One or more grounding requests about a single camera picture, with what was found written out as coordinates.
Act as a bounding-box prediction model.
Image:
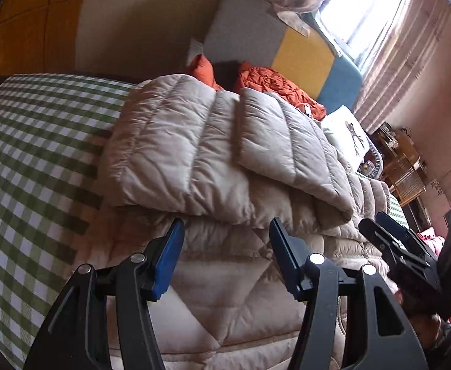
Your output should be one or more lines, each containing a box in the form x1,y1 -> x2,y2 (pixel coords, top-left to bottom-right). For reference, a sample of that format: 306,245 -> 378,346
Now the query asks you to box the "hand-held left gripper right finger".
269,218 -> 429,370

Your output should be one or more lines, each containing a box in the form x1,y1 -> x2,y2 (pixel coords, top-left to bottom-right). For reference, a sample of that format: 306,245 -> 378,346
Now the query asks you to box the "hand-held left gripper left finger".
23,218 -> 185,370

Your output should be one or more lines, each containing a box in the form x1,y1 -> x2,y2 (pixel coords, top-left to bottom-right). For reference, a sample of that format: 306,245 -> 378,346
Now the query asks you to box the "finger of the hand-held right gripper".
376,212 -> 422,247
358,219 -> 407,265

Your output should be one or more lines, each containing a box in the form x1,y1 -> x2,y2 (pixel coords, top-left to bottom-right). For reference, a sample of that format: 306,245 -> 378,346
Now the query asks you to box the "beige quilted down jacket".
69,73 -> 403,370

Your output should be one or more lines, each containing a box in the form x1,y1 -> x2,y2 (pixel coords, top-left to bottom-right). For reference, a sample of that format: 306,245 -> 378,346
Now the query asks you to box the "person's right hand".
412,312 -> 444,342

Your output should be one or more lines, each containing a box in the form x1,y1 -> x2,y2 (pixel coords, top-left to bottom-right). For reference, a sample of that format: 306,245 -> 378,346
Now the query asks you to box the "pink cloth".
418,227 -> 451,328

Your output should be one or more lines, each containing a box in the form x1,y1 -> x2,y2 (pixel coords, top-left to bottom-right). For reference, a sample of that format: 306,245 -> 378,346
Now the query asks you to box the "wooden bedside cabinet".
372,121 -> 431,207

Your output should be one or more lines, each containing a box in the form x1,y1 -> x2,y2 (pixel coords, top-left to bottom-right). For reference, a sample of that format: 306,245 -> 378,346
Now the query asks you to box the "grey patterned cushion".
358,142 -> 385,179

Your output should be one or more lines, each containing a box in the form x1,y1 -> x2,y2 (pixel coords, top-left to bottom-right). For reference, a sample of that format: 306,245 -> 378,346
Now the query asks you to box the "white printed pillow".
322,105 -> 373,170

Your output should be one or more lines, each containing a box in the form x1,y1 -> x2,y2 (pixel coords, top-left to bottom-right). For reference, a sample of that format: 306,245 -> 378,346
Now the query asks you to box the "green checked bed sheet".
0,73 -> 409,370

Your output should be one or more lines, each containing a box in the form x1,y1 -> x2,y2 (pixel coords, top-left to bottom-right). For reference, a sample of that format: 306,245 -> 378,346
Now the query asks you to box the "orange down jacket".
187,54 -> 326,120

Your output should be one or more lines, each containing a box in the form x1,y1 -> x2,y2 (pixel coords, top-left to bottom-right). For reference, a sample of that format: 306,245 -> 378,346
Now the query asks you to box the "pink striped curtain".
354,0 -> 451,134

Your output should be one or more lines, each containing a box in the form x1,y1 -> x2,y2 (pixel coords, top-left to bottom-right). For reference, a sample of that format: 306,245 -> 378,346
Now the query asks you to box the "grey yellow blue headboard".
202,0 -> 363,114

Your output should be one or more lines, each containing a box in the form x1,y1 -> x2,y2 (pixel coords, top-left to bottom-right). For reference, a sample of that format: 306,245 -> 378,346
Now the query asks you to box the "white paper sheet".
189,39 -> 205,66

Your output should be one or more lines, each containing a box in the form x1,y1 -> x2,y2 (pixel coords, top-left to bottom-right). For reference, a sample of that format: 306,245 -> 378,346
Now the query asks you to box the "bright window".
320,0 -> 419,66

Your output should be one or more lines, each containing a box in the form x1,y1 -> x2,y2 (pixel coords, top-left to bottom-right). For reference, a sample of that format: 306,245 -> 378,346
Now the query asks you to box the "orange wooden wardrobe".
0,0 -> 91,81

